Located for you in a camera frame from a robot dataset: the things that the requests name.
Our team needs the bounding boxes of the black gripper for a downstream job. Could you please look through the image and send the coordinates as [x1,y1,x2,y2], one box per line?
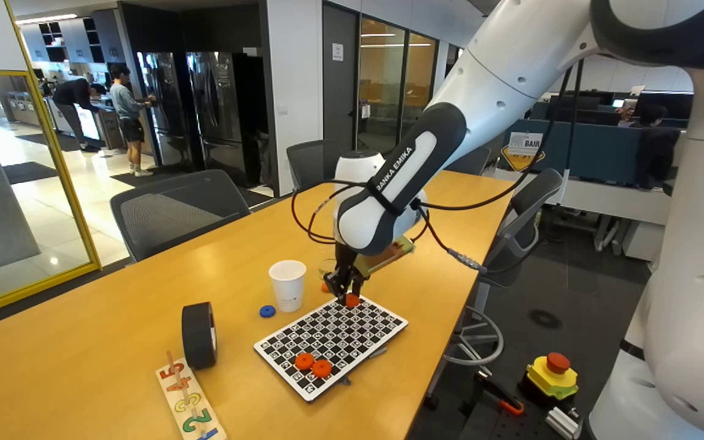
[324,243,370,306]

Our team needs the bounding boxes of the clear plastic cup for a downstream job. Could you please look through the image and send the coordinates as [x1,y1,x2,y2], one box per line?
[317,257,337,296]

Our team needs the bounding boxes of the white paper cup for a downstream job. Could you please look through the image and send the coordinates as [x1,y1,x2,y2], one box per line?
[267,259,309,316]

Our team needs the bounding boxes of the black white marker checkerboard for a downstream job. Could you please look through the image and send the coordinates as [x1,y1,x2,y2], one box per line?
[251,289,410,406]

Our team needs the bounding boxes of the grey office chair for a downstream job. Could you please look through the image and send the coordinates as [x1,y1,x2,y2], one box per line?
[107,167,251,265]
[286,140,328,195]

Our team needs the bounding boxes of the black tape roll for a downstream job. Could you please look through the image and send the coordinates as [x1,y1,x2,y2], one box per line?
[179,301,220,371]

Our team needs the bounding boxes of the black office chair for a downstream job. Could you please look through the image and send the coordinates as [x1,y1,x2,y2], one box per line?
[423,167,568,410]

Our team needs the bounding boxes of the dark framed glass door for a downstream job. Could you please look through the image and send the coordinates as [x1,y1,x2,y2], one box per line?
[324,2,441,179]

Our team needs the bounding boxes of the wooden number puzzle strip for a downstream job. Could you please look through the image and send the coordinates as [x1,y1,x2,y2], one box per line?
[155,356,231,440]

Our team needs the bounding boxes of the black glass-door cabinets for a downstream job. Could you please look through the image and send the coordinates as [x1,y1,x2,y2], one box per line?
[118,0,272,190]

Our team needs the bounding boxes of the yellow emergency stop button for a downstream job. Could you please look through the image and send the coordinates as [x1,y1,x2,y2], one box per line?
[523,349,583,403]

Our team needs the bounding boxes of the silver metal block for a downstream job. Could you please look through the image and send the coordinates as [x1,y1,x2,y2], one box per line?
[542,403,585,440]

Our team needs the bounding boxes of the person in shirt and shorts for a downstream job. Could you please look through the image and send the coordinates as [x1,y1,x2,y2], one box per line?
[107,63,157,179]

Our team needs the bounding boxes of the blue office divider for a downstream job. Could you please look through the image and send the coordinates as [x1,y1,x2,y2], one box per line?
[520,118,684,190]

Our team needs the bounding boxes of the yellow framed glass partition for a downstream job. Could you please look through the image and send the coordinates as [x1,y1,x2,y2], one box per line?
[0,0,104,325]

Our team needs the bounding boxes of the person in dark clothes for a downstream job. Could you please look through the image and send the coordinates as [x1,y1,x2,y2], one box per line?
[47,73,107,155]

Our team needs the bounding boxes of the seated person in office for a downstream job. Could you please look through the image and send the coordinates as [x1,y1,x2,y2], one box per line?
[617,95,656,131]

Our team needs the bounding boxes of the thin black looped cable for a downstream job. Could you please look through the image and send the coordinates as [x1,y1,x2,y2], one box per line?
[288,179,355,249]

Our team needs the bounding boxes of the black cable with silver connector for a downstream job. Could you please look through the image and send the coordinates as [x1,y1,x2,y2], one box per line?
[410,59,588,276]

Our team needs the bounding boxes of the black clamp with orange handle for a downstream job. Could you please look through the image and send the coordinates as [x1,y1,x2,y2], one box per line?
[471,367,528,421]

